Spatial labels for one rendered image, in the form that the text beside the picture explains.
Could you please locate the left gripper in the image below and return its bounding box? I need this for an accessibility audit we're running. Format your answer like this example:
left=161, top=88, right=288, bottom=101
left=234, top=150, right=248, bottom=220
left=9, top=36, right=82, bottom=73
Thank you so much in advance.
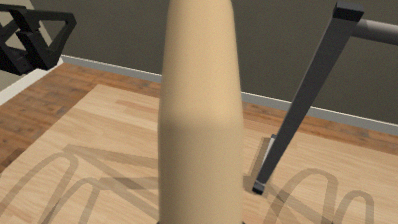
left=0, top=4, right=77, bottom=76

